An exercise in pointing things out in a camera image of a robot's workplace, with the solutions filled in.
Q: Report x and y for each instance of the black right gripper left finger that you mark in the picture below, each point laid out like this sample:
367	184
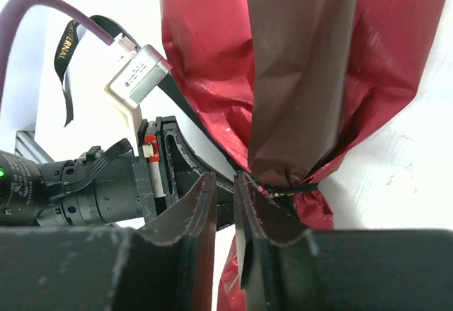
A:
165	265

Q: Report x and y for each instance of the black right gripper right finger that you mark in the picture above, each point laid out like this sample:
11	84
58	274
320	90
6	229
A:
285	265

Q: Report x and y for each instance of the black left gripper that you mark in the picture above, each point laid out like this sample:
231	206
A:
174	168

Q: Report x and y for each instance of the black ribbon gold lettering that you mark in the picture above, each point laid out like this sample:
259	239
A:
106	30

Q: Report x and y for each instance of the red flower bouquet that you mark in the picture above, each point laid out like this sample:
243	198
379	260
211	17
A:
288	87

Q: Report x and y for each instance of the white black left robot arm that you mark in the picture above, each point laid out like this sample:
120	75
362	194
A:
102	187

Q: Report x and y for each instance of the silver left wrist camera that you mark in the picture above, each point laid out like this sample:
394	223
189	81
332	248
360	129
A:
140	70

